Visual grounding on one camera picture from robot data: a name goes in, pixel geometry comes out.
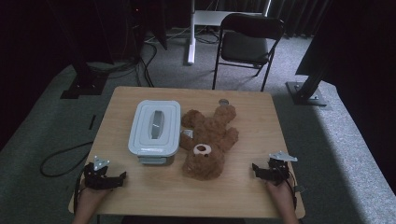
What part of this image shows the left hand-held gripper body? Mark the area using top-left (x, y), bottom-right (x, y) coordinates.
top-left (83, 155), bottom-right (111, 191)

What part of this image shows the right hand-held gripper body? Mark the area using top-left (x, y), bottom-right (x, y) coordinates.
top-left (262, 150), bottom-right (299, 183)

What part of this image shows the clear plastic storage box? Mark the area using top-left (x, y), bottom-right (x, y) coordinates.
top-left (135, 154), bottom-right (177, 166)

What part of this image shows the brown teddy bear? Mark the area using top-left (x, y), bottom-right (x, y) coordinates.
top-left (178, 104), bottom-right (240, 182)

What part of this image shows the white box lid grey handle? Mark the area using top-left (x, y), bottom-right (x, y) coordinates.
top-left (127, 99), bottom-right (182, 158)

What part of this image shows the person's left hand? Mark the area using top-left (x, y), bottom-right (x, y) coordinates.
top-left (78, 178), bottom-right (114, 204)

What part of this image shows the person's right hand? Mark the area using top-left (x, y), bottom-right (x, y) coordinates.
top-left (264, 178), bottom-right (296, 203)

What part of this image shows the black metal stand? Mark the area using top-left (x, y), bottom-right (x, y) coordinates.
top-left (59, 46), bottom-right (110, 100)
top-left (285, 66), bottom-right (329, 107)

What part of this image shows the black folding chair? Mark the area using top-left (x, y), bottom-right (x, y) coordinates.
top-left (212, 12), bottom-right (286, 92)

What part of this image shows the dark equipment cabinet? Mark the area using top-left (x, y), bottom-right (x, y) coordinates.
top-left (122, 0), bottom-right (169, 62)

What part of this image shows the dark curtain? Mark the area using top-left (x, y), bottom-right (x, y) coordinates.
top-left (270, 0), bottom-right (330, 38)

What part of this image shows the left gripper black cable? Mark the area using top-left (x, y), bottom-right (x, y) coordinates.
top-left (73, 169), bottom-right (87, 217)

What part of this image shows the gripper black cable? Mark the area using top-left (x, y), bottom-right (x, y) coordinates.
top-left (281, 169), bottom-right (299, 210)
top-left (73, 169), bottom-right (87, 217)

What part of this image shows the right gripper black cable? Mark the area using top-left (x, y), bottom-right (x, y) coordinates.
top-left (281, 169), bottom-right (299, 210)

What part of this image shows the black floor cable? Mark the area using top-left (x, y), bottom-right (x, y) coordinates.
top-left (39, 141), bottom-right (94, 178)

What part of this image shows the bundle of black cables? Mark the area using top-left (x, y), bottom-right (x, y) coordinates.
top-left (135, 39), bottom-right (159, 89)

